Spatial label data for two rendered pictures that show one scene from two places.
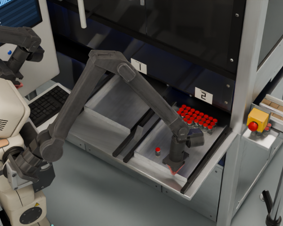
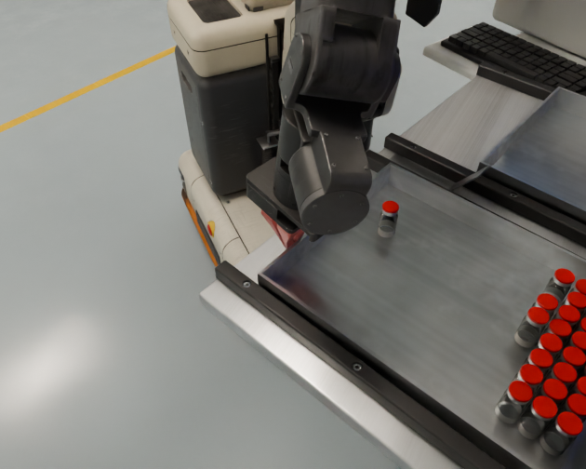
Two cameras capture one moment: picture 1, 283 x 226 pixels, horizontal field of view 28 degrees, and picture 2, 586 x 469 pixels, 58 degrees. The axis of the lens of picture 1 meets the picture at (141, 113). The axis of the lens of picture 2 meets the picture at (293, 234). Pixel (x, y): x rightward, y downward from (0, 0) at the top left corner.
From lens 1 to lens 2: 206 cm
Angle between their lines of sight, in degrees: 60
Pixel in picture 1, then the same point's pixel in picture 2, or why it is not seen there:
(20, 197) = (291, 28)
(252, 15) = not seen: outside the picture
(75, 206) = not seen: hidden behind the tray
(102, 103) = not seen: outside the picture
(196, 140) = (303, 173)
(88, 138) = (450, 107)
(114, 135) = (468, 150)
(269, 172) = not seen: outside the picture
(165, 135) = (477, 262)
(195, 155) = (381, 337)
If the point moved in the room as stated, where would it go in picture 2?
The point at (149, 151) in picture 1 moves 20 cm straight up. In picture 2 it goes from (406, 214) to (434, 76)
